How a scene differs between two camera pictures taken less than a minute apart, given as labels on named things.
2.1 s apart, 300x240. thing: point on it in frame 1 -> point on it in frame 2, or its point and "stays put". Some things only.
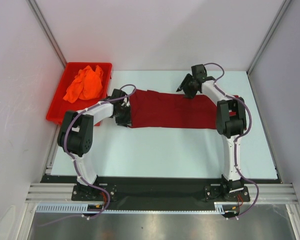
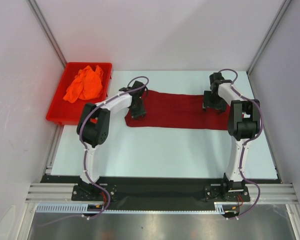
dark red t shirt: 160,109 stays put
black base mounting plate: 160,189 stays put
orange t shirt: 87,84 stays put
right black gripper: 187,85 -> 214,105
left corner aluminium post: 41,19 stays put
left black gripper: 127,120 -> 141,112
